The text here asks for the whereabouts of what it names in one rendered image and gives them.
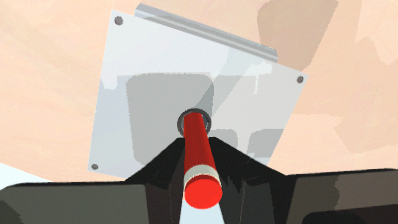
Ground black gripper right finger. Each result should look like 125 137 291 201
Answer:
208 137 398 224

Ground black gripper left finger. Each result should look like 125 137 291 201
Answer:
0 138 185 224

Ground light grey sloped panel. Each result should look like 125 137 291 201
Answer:
87 3 310 179

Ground red peg with white band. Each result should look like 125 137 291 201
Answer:
184 112 222 210

